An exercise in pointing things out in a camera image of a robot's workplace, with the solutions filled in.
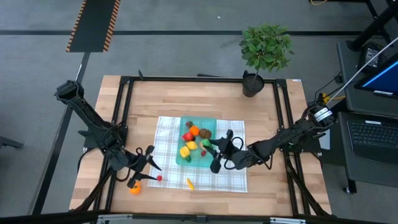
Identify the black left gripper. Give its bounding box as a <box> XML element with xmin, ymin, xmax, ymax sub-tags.
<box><xmin>123</xmin><ymin>145</ymin><xmax>162</xmax><ymax>189</ymax></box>

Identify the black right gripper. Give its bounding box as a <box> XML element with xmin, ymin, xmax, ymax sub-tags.
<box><xmin>204</xmin><ymin>129</ymin><xmax>259</xmax><ymax>174</ymax></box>

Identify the brown kiwi toy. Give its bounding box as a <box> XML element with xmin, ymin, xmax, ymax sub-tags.
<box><xmin>198</xmin><ymin>128</ymin><xmax>213</xmax><ymax>140</ymax></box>

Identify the teal translucent plastic container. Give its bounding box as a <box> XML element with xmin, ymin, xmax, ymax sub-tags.
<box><xmin>175</xmin><ymin>116</ymin><xmax>218</xmax><ymax>169</ymax></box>

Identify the white checked cloth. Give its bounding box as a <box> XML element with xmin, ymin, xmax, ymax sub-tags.
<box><xmin>147</xmin><ymin>116</ymin><xmax>249</xmax><ymax>194</ymax></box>

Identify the black floor strip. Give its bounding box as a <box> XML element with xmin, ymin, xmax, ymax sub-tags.
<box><xmin>30</xmin><ymin>52</ymin><xmax>91</xmax><ymax>215</ymax></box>

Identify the potted green plant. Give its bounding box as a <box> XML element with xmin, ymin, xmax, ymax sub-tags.
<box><xmin>238</xmin><ymin>24</ymin><xmax>295</xmax><ymax>98</ymax></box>

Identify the black crossbar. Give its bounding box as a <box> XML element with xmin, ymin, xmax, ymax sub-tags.
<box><xmin>0</xmin><ymin>210</ymin><xmax>398</xmax><ymax>224</ymax></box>

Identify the yellow power plug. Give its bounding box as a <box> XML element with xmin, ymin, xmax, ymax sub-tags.
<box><xmin>322</xmin><ymin>92</ymin><xmax>346</xmax><ymax>104</ymax></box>

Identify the grey metal foot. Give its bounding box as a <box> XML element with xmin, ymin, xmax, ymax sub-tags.
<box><xmin>0</xmin><ymin>136</ymin><xmax>25</xmax><ymax>150</ymax></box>

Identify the dark grey cart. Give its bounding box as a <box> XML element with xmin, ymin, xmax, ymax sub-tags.
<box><xmin>336</xmin><ymin>39</ymin><xmax>398</xmax><ymax>195</ymax></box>

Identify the black mat with orange stripes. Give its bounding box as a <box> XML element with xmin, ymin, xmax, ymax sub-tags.
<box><xmin>65</xmin><ymin>0</ymin><xmax>121</xmax><ymax>53</ymax></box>

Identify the black laptop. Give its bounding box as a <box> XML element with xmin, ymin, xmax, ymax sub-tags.
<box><xmin>347</xmin><ymin>111</ymin><xmax>398</xmax><ymax>166</ymax></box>

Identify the black power supply box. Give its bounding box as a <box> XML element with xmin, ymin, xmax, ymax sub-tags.
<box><xmin>357</xmin><ymin>42</ymin><xmax>386</xmax><ymax>72</ymax></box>

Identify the monitor with blue screen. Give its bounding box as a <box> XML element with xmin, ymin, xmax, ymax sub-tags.
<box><xmin>354</xmin><ymin>52</ymin><xmax>398</xmax><ymax>100</ymax></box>

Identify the black stand leg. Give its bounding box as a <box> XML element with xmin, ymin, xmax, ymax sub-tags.
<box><xmin>347</xmin><ymin>0</ymin><xmax>398</xmax><ymax>52</ymax></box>

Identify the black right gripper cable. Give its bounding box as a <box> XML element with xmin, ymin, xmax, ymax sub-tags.
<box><xmin>223</xmin><ymin>136</ymin><xmax>246</xmax><ymax>171</ymax></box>

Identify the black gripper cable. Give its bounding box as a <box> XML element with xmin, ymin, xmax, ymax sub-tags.
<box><xmin>223</xmin><ymin>136</ymin><xmax>246</xmax><ymax>171</ymax></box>
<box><xmin>114</xmin><ymin>146</ymin><xmax>144</xmax><ymax>183</ymax></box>

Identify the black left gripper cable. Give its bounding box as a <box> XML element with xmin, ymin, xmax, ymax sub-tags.
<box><xmin>114</xmin><ymin>146</ymin><xmax>144</xmax><ymax>183</ymax></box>

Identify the silver bracket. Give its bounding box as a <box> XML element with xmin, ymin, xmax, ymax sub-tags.
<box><xmin>269</xmin><ymin>217</ymin><xmax>307</xmax><ymax>224</ymax></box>
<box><xmin>96</xmin><ymin>213</ymin><xmax>134</xmax><ymax>224</ymax></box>

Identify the black aluminium table frame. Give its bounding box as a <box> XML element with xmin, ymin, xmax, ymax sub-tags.
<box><xmin>70</xmin><ymin>74</ymin><xmax>332</xmax><ymax>218</ymax></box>

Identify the white cable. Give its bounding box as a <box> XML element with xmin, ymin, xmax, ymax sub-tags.
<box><xmin>328</xmin><ymin>35</ymin><xmax>398</xmax><ymax>105</ymax></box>

